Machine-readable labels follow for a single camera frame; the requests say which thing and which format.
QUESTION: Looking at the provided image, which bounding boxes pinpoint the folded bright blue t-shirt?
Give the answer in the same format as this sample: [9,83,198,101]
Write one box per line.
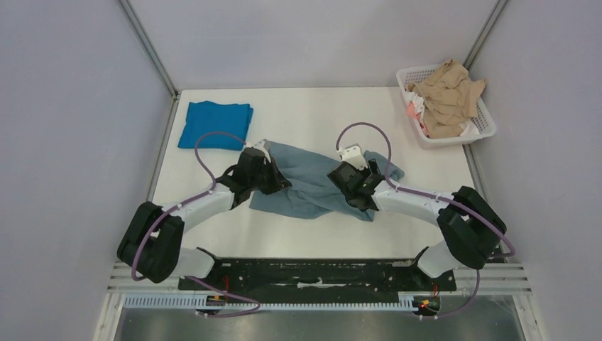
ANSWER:
[177,101,254,151]

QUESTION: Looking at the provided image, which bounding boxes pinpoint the grey-blue t-shirt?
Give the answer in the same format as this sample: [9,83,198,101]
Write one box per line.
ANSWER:
[249,142,375,222]

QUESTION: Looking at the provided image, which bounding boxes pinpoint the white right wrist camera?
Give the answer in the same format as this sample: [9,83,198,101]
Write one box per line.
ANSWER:
[337,144,368,171]

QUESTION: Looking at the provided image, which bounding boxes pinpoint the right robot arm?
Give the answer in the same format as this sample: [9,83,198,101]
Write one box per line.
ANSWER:
[327,161,507,290]

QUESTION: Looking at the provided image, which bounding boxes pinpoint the white slotted cable duct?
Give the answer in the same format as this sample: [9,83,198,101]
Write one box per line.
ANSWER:
[122,292,434,313]

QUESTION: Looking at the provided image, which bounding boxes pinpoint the aluminium frame rail left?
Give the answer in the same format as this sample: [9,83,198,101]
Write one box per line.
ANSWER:
[116,0,179,99]

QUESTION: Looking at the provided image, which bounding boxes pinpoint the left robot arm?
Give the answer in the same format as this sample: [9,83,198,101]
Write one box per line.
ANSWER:
[117,147,292,290]

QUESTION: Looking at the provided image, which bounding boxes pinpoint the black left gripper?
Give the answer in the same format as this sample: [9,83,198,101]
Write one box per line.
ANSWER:
[249,158,292,196]

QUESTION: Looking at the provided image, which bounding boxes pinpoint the pink and white garment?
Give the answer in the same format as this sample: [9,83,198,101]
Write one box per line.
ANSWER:
[404,92,429,137]

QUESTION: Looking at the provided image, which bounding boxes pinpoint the white plastic laundry basket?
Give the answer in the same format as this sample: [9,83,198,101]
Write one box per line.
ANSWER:
[395,64,497,149]

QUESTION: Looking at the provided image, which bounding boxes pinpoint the beige t-shirt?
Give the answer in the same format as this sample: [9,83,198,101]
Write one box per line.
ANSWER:
[405,59,487,139]

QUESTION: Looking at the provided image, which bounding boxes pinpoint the aluminium frame rail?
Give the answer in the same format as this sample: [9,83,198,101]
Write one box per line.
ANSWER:
[464,0,510,70]
[116,0,179,99]

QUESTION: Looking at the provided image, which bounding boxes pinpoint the aluminium frame rail right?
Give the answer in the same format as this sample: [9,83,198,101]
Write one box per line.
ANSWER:
[464,0,510,70]

